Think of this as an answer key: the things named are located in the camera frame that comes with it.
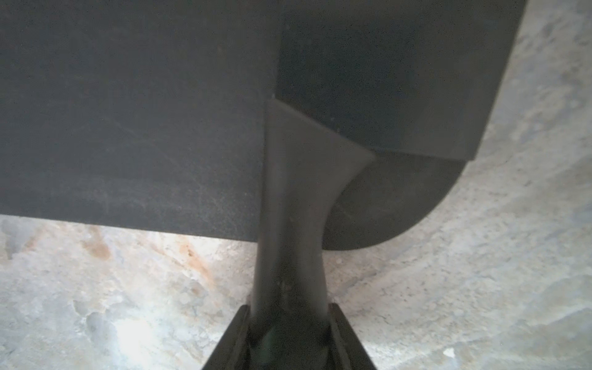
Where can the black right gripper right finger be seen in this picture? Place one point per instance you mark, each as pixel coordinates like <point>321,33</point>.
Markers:
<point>345,349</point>

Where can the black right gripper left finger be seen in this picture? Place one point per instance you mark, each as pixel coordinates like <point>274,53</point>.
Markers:
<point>232,351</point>

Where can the black cutting board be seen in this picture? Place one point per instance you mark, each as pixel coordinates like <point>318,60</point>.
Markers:
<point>150,114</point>

